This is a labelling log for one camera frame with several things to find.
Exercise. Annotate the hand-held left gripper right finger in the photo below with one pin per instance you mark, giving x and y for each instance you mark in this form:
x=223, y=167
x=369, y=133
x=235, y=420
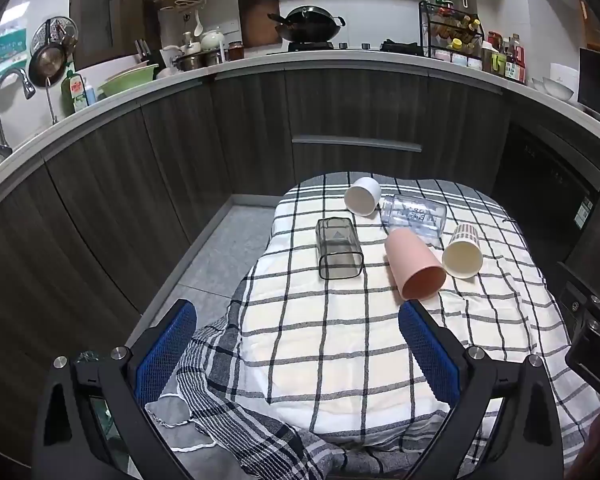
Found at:
x=431, y=351

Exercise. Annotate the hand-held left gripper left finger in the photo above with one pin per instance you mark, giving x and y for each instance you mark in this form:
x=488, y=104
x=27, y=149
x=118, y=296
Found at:
x=164, y=355

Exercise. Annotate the pink plastic cup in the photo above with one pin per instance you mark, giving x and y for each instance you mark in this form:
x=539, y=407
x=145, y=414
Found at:
x=412, y=265

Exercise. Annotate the striped paper cup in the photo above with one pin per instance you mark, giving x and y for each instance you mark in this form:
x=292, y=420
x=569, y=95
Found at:
x=462, y=255

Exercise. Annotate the clear printed plastic cup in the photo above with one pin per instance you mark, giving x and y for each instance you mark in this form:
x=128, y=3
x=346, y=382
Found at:
x=415, y=217

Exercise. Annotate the grey transparent square cup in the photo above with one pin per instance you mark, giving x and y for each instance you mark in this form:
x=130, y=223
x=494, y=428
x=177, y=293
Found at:
x=337, y=250

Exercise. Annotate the white cup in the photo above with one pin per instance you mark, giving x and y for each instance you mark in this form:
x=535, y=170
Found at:
x=362, y=197

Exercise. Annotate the black white checked tablecloth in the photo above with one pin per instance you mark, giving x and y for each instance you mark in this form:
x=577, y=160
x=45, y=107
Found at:
x=330, y=340

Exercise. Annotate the black built-in dishwasher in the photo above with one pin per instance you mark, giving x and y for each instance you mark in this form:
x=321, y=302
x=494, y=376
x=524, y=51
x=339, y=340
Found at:
x=550, y=185

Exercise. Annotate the white bowl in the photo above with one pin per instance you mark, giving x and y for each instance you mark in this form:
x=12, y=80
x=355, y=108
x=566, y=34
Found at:
x=557, y=89

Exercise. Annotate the white rice cooker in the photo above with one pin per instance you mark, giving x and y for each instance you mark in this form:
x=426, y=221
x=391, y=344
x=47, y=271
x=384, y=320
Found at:
x=565, y=72

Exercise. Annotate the red label sauce bottle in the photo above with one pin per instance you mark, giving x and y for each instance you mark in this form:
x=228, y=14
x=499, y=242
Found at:
x=516, y=62

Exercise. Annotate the green plastic basin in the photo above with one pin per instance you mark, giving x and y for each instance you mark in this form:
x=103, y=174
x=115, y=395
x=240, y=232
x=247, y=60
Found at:
x=127, y=80

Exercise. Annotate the green dish soap bottle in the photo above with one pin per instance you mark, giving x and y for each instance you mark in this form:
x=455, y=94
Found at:
x=74, y=92

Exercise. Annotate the metal kitchen faucet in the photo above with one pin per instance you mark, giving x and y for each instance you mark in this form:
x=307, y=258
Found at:
x=2, y=110

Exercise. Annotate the metal pot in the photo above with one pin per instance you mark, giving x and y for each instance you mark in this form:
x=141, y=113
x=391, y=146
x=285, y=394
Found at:
x=189, y=61

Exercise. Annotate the black knife block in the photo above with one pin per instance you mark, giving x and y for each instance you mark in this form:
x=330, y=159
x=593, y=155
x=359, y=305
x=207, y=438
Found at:
x=143, y=52

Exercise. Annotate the hanging frying pan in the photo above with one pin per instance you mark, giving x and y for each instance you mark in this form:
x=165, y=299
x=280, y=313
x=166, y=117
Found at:
x=47, y=65

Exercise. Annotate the black gas stove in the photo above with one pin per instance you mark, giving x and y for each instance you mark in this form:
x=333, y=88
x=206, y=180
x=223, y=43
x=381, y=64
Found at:
x=350, y=47

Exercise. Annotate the white teapot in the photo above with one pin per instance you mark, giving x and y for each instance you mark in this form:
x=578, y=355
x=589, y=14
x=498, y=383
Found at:
x=212, y=41

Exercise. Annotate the white ladle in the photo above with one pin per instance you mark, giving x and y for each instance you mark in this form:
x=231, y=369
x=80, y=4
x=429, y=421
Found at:
x=198, y=25

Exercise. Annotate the hanging metal steamer plate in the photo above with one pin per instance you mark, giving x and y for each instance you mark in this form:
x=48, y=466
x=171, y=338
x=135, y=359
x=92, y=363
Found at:
x=55, y=30

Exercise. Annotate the dark wooden cutting board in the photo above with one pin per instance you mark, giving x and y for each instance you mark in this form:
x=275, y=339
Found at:
x=255, y=20

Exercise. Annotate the black wok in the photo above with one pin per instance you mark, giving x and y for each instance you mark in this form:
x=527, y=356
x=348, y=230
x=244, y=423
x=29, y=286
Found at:
x=307, y=22

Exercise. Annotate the teal wall poster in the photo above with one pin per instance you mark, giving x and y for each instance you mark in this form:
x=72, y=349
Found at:
x=5, y=55

